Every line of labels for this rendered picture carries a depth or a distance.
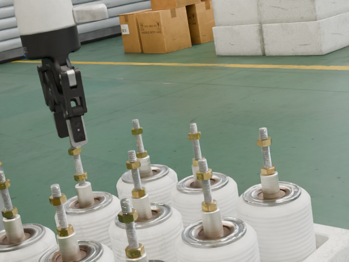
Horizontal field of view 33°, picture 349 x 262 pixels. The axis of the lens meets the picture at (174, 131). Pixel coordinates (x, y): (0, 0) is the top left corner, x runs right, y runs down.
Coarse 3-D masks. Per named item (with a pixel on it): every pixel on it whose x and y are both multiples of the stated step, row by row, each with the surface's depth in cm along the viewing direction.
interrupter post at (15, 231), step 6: (18, 216) 76; (6, 222) 75; (12, 222) 75; (18, 222) 76; (6, 228) 75; (12, 228) 75; (18, 228) 76; (6, 234) 76; (12, 234) 76; (18, 234) 76; (24, 234) 77; (12, 240) 76; (18, 240) 76
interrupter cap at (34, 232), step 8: (24, 224) 80; (32, 224) 80; (0, 232) 79; (24, 232) 78; (32, 232) 77; (40, 232) 77; (0, 240) 77; (24, 240) 75; (32, 240) 74; (0, 248) 74; (8, 248) 73; (16, 248) 73
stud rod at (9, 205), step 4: (0, 172) 74; (0, 176) 74; (4, 176) 75; (0, 180) 74; (4, 180) 75; (4, 192) 75; (8, 192) 75; (4, 196) 75; (8, 196) 75; (4, 200) 75; (8, 200) 75; (4, 204) 75; (8, 204) 75; (8, 208) 75
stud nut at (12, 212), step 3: (12, 207) 76; (15, 207) 76; (3, 210) 76; (12, 210) 75; (15, 210) 76; (3, 213) 75; (6, 213) 75; (9, 213) 75; (12, 213) 75; (15, 213) 76; (3, 216) 76; (6, 216) 75; (9, 216) 75; (12, 216) 75
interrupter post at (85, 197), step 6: (78, 186) 83; (84, 186) 83; (90, 186) 84; (78, 192) 83; (84, 192) 83; (90, 192) 84; (78, 198) 84; (84, 198) 83; (90, 198) 84; (84, 204) 84; (90, 204) 84
